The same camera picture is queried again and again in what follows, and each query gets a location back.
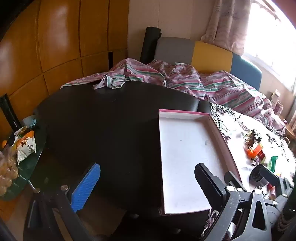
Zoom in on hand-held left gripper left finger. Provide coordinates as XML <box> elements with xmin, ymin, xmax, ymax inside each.
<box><xmin>23</xmin><ymin>163</ymin><xmax>101</xmax><ymax>241</ymax></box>

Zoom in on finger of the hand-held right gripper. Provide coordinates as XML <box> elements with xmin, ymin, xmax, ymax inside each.
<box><xmin>249</xmin><ymin>164</ymin><xmax>295</xmax><ymax>204</ymax></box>

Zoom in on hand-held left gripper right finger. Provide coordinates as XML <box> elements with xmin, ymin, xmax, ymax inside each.
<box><xmin>195</xmin><ymin>163</ymin><xmax>272</xmax><ymax>241</ymax></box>

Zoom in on green plastic mould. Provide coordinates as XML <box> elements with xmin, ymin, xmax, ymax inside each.
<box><xmin>266</xmin><ymin>156</ymin><xmax>279</xmax><ymax>173</ymax></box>

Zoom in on orange plastic toy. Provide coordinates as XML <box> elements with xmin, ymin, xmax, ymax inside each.
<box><xmin>245</xmin><ymin>143</ymin><xmax>264</xmax><ymax>159</ymax></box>

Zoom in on pink-edged white box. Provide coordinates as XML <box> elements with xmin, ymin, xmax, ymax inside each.
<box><xmin>158</xmin><ymin>109</ymin><xmax>243</xmax><ymax>216</ymax></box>

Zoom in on red tube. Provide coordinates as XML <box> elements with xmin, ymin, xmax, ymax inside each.
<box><xmin>267</xmin><ymin>183</ymin><xmax>278</xmax><ymax>200</ymax></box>

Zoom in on dark toy figure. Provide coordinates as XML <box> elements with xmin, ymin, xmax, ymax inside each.
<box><xmin>244</xmin><ymin>131</ymin><xmax>262</xmax><ymax>145</ymax></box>

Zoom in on wooden desk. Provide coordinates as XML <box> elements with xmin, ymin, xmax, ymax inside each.
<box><xmin>284</xmin><ymin>120</ymin><xmax>296</xmax><ymax>139</ymax></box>

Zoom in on green glass side table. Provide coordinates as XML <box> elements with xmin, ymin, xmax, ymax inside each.
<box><xmin>0</xmin><ymin>116</ymin><xmax>47</xmax><ymax>202</ymax></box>

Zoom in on white embroidered floral tablecloth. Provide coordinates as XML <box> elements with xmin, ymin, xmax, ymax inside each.
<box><xmin>203</xmin><ymin>102</ymin><xmax>296</xmax><ymax>232</ymax></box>

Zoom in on white and orange snack packet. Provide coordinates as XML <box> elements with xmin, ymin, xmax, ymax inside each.
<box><xmin>15</xmin><ymin>131</ymin><xmax>37</xmax><ymax>165</ymax></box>

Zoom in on bag of yellow rolls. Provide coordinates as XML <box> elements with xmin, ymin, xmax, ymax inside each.
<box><xmin>0</xmin><ymin>148</ymin><xmax>20</xmax><ymax>197</ymax></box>

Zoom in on white carton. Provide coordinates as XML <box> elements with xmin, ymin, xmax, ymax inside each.
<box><xmin>270</xmin><ymin>89</ymin><xmax>284</xmax><ymax>109</ymax></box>

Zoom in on teal container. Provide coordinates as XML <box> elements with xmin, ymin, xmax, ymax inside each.
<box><xmin>22</xmin><ymin>116</ymin><xmax>38</xmax><ymax>130</ymax></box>

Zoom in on black tall box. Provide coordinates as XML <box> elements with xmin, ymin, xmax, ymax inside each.
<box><xmin>0</xmin><ymin>94</ymin><xmax>22</xmax><ymax>132</ymax></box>

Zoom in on pink striped bed sheet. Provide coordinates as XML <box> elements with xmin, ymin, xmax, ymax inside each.
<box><xmin>60</xmin><ymin>58</ymin><xmax>287</xmax><ymax>130</ymax></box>

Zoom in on blue cushion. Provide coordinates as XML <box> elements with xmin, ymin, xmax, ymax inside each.
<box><xmin>230</xmin><ymin>54</ymin><xmax>263</xmax><ymax>92</ymax></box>

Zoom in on yellow cushion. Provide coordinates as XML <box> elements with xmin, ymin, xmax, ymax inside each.
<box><xmin>191</xmin><ymin>41</ymin><xmax>233</xmax><ymax>75</ymax></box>

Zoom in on window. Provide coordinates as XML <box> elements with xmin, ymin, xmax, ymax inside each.
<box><xmin>243</xmin><ymin>0</ymin><xmax>296</xmax><ymax>93</ymax></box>

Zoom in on grey cushion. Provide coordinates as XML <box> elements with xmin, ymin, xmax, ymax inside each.
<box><xmin>154</xmin><ymin>37</ymin><xmax>196</xmax><ymax>65</ymax></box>

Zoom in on black rolled mat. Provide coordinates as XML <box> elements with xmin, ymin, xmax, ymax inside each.
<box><xmin>140</xmin><ymin>27</ymin><xmax>162</xmax><ymax>63</ymax></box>

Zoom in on wooden wardrobe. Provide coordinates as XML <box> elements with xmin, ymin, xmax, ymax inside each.
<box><xmin>0</xmin><ymin>0</ymin><xmax>130</xmax><ymax>130</ymax></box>

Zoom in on beige patterned curtain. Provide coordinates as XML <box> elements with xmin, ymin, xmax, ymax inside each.
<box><xmin>200</xmin><ymin>0</ymin><xmax>255</xmax><ymax>56</ymax></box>

